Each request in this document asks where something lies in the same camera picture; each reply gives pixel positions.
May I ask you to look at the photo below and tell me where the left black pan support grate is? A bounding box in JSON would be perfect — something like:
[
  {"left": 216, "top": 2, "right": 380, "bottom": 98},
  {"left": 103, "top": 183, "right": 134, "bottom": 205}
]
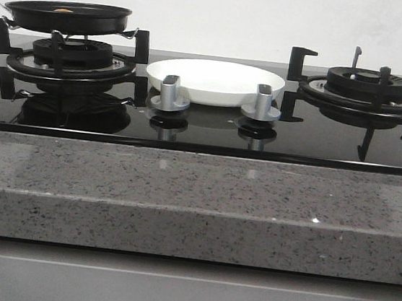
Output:
[{"left": 0, "top": 17, "right": 150, "bottom": 106}]

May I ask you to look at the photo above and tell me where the silver stove knob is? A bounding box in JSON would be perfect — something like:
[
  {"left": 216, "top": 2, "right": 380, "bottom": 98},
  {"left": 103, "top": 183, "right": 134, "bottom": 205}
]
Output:
[
  {"left": 240, "top": 84, "right": 281, "bottom": 122},
  {"left": 151, "top": 74, "right": 190, "bottom": 113}
]

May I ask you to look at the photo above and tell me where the left black gas burner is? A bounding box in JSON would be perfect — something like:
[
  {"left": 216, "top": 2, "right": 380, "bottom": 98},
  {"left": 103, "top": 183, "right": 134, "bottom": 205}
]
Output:
[{"left": 32, "top": 38, "right": 113, "bottom": 71}]

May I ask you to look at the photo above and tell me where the black glass cooktop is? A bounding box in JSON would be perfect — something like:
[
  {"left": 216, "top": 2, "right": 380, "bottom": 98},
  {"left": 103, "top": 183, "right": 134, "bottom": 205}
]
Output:
[{"left": 0, "top": 55, "right": 402, "bottom": 175}]

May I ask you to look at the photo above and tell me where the wire pan support ring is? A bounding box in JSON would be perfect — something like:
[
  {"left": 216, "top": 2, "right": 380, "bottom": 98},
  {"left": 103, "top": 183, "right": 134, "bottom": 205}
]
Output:
[{"left": 0, "top": 12, "right": 140, "bottom": 50}]

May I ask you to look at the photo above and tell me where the silver right stove knob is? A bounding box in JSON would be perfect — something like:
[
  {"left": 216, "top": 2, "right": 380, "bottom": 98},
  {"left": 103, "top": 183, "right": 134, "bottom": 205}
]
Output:
[{"left": 240, "top": 84, "right": 281, "bottom": 122}]

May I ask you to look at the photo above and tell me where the right black gas burner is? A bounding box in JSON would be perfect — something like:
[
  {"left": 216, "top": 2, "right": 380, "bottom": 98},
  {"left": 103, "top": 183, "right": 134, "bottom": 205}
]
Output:
[{"left": 324, "top": 66, "right": 402, "bottom": 104}]

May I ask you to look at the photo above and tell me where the black pan support grate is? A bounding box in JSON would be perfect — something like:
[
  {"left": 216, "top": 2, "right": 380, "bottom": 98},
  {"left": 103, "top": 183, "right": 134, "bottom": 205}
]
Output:
[
  {"left": 0, "top": 17, "right": 150, "bottom": 106},
  {"left": 280, "top": 46, "right": 402, "bottom": 160}
]

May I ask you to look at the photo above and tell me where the silver left stove knob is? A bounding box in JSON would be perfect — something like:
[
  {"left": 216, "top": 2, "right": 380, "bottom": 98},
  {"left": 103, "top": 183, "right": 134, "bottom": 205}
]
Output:
[{"left": 151, "top": 74, "right": 190, "bottom": 113}]

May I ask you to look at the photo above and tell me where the fried egg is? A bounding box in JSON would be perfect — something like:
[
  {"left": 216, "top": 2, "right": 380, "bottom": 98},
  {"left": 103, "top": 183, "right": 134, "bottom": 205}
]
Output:
[{"left": 54, "top": 8, "right": 74, "bottom": 14}]

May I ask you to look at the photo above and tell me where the black gas burner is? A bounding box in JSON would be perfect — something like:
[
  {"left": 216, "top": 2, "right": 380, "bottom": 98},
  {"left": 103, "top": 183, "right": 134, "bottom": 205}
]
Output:
[
  {"left": 32, "top": 38, "right": 113, "bottom": 71},
  {"left": 324, "top": 66, "right": 402, "bottom": 104}
]

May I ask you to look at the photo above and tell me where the right black pan support grate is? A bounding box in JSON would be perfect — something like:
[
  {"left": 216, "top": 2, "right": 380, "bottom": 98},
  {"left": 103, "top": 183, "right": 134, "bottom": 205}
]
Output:
[{"left": 280, "top": 46, "right": 402, "bottom": 160}]

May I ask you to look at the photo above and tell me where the grey cabinet front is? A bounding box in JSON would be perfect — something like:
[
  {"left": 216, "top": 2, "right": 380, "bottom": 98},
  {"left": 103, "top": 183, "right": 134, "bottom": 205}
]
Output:
[{"left": 0, "top": 239, "right": 402, "bottom": 301}]

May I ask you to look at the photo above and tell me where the black frying pan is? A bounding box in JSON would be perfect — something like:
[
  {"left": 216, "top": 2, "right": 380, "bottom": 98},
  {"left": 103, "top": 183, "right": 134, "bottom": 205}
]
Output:
[{"left": 3, "top": 0, "right": 132, "bottom": 36}]

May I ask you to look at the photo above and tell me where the white ceramic plate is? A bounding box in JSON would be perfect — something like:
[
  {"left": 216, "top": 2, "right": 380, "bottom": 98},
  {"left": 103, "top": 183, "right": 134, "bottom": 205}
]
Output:
[{"left": 147, "top": 58, "right": 286, "bottom": 108}]

